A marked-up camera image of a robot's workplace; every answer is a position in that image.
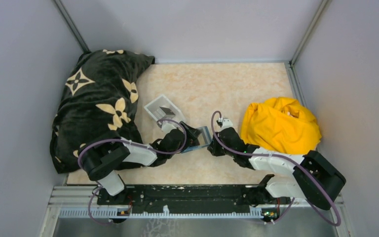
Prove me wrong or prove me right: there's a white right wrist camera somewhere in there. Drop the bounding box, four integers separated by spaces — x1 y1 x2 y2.
217 118 233 130

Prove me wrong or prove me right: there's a grey card stack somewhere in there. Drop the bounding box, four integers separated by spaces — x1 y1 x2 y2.
156 107 176 119

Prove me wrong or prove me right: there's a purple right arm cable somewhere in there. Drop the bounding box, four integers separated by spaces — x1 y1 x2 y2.
210 110 342 227

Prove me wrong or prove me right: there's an aluminium frame rail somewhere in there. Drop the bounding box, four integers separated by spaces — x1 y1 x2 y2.
47 184 344 220

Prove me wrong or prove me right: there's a yellow cloth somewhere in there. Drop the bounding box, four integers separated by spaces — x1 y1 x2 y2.
239 97 322 155

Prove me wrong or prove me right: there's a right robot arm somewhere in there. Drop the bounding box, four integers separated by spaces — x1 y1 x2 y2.
207 127 346 210

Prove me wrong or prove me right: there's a white plastic card tray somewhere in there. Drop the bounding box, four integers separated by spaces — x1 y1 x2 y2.
144 94 187 127

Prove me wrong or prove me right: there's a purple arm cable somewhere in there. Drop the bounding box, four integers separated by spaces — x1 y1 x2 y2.
210 110 342 227
77 118 188 226

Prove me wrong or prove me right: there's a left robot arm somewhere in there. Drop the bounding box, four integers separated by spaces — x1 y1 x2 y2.
77 118 201 204

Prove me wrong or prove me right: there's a blue leather card holder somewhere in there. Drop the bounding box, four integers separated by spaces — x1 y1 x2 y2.
182 126 212 153

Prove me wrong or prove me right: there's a black floral blanket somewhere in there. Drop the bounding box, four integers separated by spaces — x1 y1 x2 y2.
49 49 155 174

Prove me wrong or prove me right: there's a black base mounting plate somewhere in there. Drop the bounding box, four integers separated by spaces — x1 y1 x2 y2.
97 185 290 214

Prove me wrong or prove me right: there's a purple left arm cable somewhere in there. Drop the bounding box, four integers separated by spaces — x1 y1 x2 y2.
77 118 188 226

